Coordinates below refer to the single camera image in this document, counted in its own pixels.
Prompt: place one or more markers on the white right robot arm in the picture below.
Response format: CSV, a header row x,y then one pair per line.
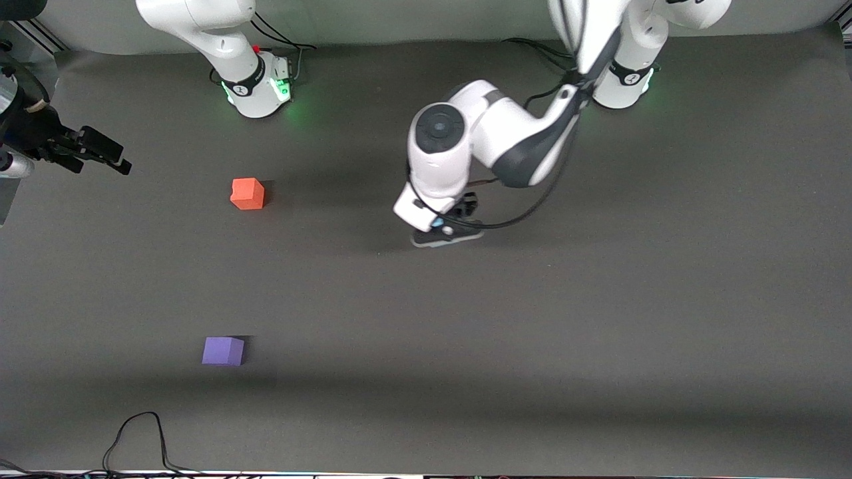
x,y
219,40

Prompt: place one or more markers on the aluminium frame rail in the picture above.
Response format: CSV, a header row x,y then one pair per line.
x,y
844,30
40,36

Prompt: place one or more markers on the orange block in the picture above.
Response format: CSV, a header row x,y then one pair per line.
x,y
247,193

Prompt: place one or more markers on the purple block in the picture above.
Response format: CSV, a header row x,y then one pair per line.
x,y
222,351

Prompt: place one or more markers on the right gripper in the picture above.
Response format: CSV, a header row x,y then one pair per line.
x,y
41,135

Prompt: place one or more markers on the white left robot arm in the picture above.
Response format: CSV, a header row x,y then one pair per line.
x,y
492,126

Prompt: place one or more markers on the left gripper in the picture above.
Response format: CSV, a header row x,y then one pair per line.
x,y
468,203

